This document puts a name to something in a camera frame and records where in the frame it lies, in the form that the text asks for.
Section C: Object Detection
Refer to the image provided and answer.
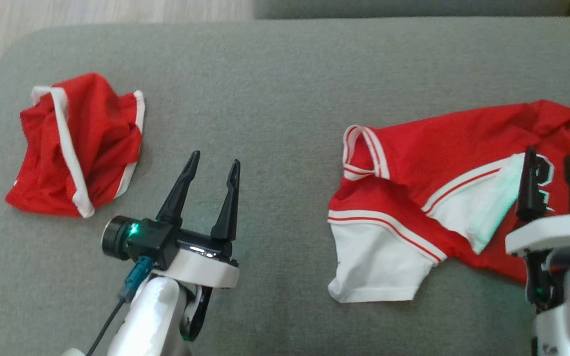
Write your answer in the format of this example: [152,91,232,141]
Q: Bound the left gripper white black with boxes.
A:
[127,150,241,290]

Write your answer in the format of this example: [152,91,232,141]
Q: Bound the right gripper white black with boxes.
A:
[505,147,570,312]

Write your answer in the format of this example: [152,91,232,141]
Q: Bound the red shorts white stripes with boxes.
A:
[5,73,146,219]

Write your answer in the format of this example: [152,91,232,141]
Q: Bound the red white basketball jersey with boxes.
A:
[327,99,570,304]

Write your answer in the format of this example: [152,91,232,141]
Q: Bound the grey sofa cushion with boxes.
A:
[253,0,570,20]

